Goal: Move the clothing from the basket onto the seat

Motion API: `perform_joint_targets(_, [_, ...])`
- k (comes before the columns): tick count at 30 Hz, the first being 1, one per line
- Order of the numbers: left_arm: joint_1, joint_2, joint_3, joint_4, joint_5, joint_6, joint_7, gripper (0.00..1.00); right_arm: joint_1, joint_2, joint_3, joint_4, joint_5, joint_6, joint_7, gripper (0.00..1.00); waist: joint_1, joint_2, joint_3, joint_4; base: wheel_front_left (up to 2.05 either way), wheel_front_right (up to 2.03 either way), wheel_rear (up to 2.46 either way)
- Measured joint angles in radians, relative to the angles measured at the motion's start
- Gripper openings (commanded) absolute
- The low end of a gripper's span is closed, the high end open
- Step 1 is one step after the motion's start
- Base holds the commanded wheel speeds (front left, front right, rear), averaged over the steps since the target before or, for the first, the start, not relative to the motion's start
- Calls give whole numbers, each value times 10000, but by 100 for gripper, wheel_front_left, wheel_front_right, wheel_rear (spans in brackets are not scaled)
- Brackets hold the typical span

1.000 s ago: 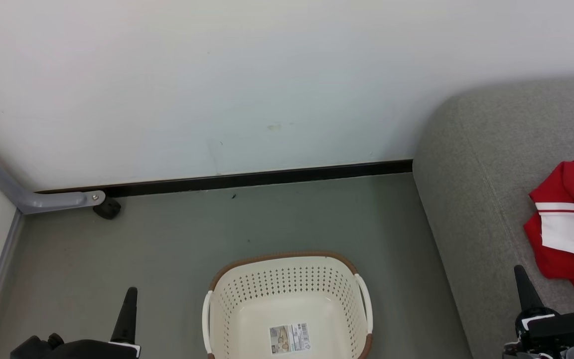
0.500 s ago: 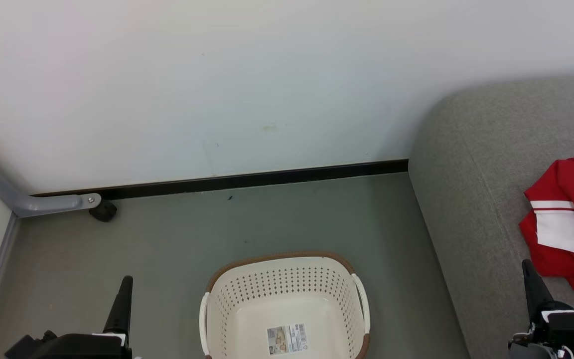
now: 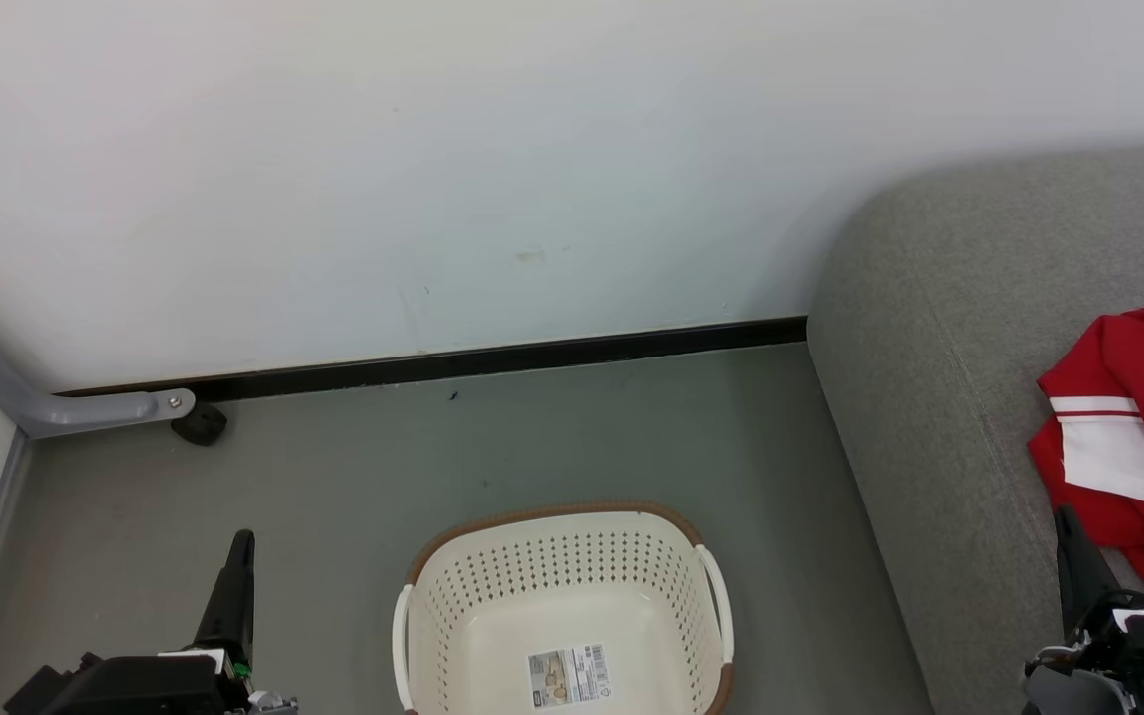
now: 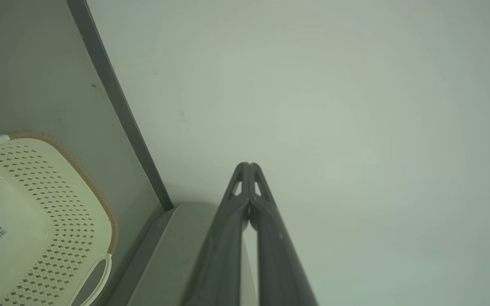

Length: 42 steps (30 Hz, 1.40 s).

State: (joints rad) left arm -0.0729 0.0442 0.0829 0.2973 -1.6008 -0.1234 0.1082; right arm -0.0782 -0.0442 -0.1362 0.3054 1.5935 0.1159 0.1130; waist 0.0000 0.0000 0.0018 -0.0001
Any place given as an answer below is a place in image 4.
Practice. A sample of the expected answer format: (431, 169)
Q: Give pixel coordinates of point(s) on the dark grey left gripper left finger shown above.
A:
(221, 255)

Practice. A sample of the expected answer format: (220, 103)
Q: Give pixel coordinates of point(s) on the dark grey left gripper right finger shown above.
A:
(277, 263)

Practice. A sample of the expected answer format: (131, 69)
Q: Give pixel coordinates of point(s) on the cream perforated laundry basket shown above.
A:
(24, 238)

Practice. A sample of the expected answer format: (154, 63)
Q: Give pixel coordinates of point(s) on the black baseboard strip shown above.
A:
(117, 97)

